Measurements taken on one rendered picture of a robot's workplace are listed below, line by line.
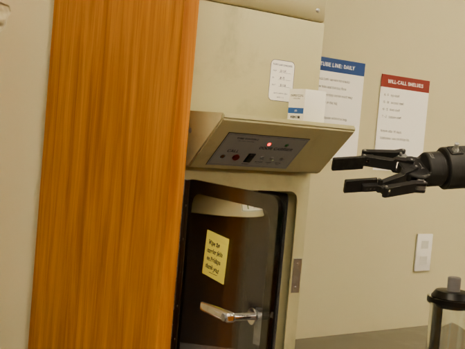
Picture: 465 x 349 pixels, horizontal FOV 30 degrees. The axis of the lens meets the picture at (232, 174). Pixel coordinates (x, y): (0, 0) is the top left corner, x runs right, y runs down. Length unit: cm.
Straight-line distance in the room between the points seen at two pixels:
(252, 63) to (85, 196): 41
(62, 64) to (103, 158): 27
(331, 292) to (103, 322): 98
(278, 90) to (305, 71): 8
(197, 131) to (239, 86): 15
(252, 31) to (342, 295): 107
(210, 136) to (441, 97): 134
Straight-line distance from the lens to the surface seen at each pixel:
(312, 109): 164
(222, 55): 161
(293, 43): 172
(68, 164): 176
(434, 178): 188
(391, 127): 256
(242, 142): 154
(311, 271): 240
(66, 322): 177
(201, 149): 152
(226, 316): 132
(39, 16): 190
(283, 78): 170
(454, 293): 190
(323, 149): 168
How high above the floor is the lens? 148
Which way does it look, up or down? 3 degrees down
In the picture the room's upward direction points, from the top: 5 degrees clockwise
